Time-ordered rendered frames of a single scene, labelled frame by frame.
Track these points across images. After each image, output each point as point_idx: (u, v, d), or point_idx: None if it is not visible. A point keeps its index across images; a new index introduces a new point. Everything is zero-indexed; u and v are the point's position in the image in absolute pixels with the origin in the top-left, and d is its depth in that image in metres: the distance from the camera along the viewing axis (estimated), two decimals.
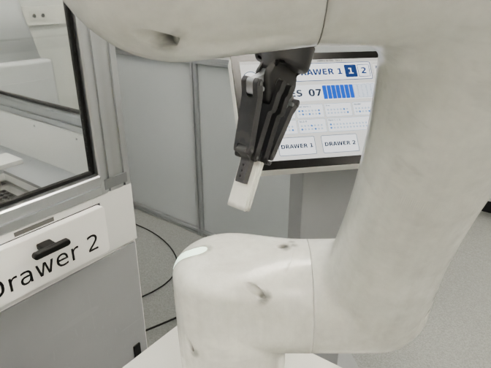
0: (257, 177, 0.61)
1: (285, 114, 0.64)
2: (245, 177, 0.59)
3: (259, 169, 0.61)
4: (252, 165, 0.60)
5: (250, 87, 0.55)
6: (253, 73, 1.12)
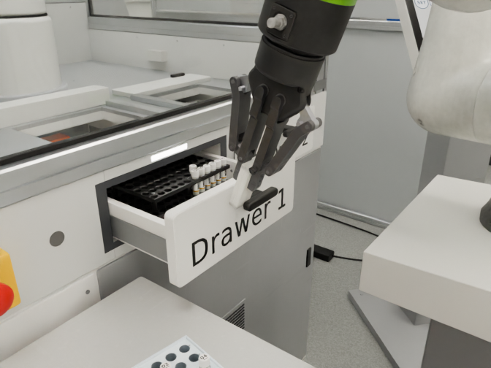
0: (242, 179, 0.60)
1: (291, 133, 0.53)
2: (234, 171, 0.61)
3: (244, 173, 0.59)
4: (242, 166, 0.60)
5: (234, 85, 0.57)
6: None
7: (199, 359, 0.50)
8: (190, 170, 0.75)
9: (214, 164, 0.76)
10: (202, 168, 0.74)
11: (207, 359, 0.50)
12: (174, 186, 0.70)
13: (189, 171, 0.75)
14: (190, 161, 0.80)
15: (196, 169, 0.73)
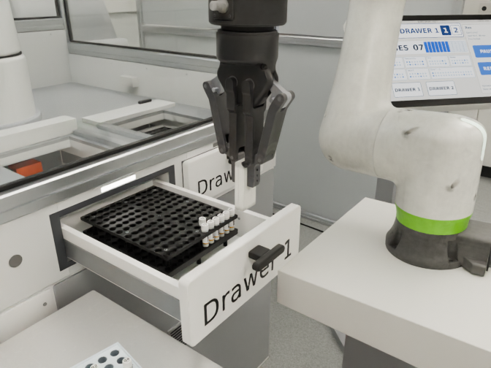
0: (240, 178, 0.60)
1: (269, 112, 0.54)
2: (231, 174, 0.62)
3: (240, 170, 0.59)
4: (237, 165, 0.60)
5: (210, 90, 0.60)
6: None
7: (123, 361, 0.62)
8: (199, 223, 0.78)
9: (223, 216, 0.79)
10: (212, 220, 0.77)
11: (129, 361, 0.62)
12: (185, 241, 0.73)
13: (199, 223, 0.78)
14: (199, 210, 0.83)
15: (205, 223, 0.76)
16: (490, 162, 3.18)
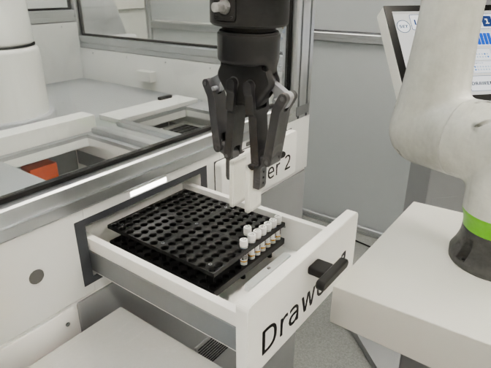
0: (245, 180, 0.59)
1: (272, 113, 0.54)
2: (226, 172, 0.62)
3: (245, 172, 0.59)
4: (231, 163, 0.61)
5: (209, 87, 0.59)
6: (405, 21, 1.26)
7: None
8: (245, 232, 0.68)
9: (270, 225, 0.69)
10: (259, 230, 0.68)
11: None
12: (231, 253, 0.64)
13: (243, 232, 0.69)
14: (240, 217, 0.74)
15: (252, 233, 0.67)
16: None
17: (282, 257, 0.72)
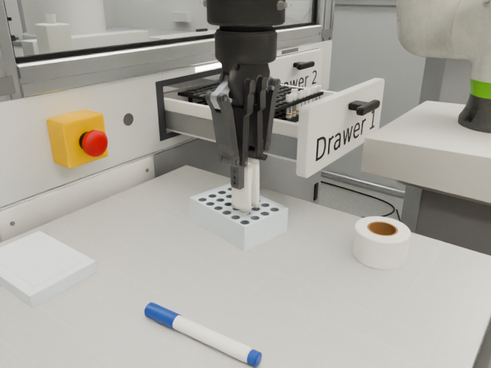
0: None
1: (221, 111, 0.54)
2: None
3: None
4: (247, 161, 0.62)
5: (269, 87, 0.61)
6: None
7: None
8: (292, 93, 0.84)
9: (313, 88, 0.85)
10: (305, 90, 0.83)
11: None
12: (283, 103, 0.79)
13: None
14: (286, 89, 0.89)
15: (299, 91, 0.82)
16: None
17: None
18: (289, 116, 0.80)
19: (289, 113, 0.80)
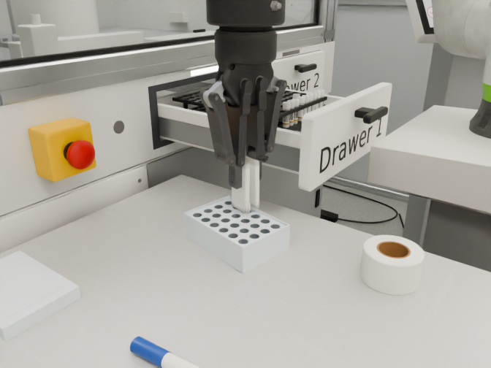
0: None
1: (216, 110, 0.55)
2: None
3: None
4: (249, 161, 0.62)
5: (277, 88, 0.60)
6: None
7: None
8: (294, 98, 0.79)
9: (316, 93, 0.80)
10: (307, 95, 0.78)
11: (249, 204, 0.62)
12: (285, 109, 0.74)
13: None
14: (287, 94, 0.84)
15: (302, 96, 0.77)
16: None
17: None
18: (291, 123, 0.75)
19: (291, 120, 0.75)
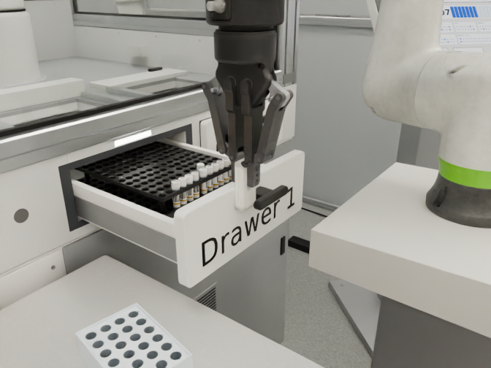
0: (240, 178, 0.60)
1: (268, 112, 0.55)
2: (231, 175, 0.62)
3: (240, 170, 0.59)
4: (237, 165, 0.60)
5: (208, 90, 0.60)
6: None
7: (172, 180, 0.67)
8: (198, 169, 0.73)
9: (222, 163, 0.74)
10: (211, 166, 0.73)
11: (174, 182, 0.67)
12: None
13: (197, 169, 0.74)
14: (197, 159, 0.79)
15: (204, 168, 0.72)
16: None
17: None
18: (190, 198, 0.70)
19: (189, 196, 0.70)
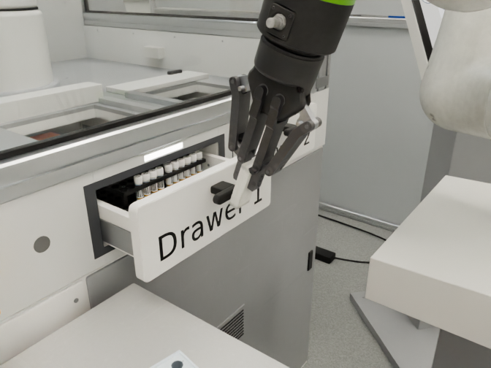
0: (242, 179, 0.60)
1: (291, 132, 0.53)
2: (234, 172, 0.61)
3: (244, 173, 0.59)
4: (242, 166, 0.60)
5: (234, 85, 0.57)
6: None
7: (135, 175, 0.67)
8: (164, 164, 0.73)
9: (188, 158, 0.74)
10: (176, 161, 0.72)
11: (136, 177, 0.66)
12: None
13: (163, 165, 0.73)
14: None
15: (169, 163, 0.72)
16: None
17: None
18: (154, 193, 0.70)
19: (153, 190, 0.70)
